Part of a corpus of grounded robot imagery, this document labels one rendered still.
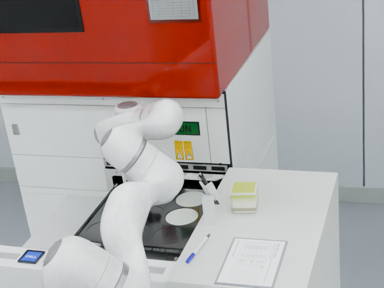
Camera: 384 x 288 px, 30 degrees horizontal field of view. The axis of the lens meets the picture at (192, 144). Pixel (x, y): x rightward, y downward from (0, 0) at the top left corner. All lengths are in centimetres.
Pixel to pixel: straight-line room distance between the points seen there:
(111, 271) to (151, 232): 71
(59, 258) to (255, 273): 57
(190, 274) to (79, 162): 84
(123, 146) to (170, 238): 49
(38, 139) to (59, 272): 118
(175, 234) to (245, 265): 36
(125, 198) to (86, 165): 93
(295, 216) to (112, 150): 60
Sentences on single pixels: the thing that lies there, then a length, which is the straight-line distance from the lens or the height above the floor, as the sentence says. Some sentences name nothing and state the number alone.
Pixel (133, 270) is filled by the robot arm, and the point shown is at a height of 118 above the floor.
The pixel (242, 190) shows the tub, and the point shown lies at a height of 103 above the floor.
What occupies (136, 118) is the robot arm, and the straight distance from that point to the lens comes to 199.
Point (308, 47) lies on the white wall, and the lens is 370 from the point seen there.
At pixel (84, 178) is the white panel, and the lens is 256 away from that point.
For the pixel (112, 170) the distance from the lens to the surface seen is 248.
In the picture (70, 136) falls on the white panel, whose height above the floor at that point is 106.
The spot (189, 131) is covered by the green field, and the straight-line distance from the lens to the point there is 231.
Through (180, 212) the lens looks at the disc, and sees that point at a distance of 224.
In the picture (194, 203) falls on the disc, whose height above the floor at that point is 90.
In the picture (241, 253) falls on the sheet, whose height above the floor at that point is 97.
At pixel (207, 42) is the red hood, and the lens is 213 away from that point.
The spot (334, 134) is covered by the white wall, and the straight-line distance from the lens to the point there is 386.
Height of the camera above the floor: 202
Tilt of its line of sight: 25 degrees down
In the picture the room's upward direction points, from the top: 7 degrees counter-clockwise
